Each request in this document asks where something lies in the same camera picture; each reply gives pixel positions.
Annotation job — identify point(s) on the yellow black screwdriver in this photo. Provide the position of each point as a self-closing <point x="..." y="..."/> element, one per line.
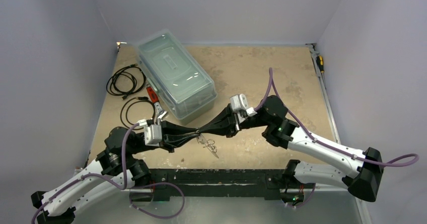
<point x="320" y="63"/>

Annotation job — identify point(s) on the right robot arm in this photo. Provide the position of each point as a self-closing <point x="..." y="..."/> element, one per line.
<point x="359" y="172"/>

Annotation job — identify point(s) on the red handled adjustable wrench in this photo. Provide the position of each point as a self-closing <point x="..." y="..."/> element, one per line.
<point x="161" y="113"/>

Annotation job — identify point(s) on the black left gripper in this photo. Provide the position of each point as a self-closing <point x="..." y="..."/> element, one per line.
<point x="172" y="135"/>

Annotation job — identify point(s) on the clear plastic storage box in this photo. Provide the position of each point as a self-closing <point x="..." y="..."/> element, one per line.
<point x="176" y="77"/>

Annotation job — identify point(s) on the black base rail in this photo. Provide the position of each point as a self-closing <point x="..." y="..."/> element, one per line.
<point x="269" y="184"/>

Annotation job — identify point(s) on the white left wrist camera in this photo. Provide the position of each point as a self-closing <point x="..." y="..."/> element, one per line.
<point x="152" y="132"/>

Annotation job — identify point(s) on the metal key organizer plate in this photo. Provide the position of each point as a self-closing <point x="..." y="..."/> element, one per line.
<point x="209" y="144"/>

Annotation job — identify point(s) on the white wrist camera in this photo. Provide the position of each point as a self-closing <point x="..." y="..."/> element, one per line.
<point x="152" y="132"/>
<point x="240" y="106"/>

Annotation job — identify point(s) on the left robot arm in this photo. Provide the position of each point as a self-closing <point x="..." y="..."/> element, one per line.
<point x="114" y="169"/>

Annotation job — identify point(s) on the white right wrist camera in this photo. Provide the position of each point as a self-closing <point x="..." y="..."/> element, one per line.
<point x="240" y="106"/>

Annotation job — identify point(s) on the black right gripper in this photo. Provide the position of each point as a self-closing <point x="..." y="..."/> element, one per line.
<point x="231" y="121"/>

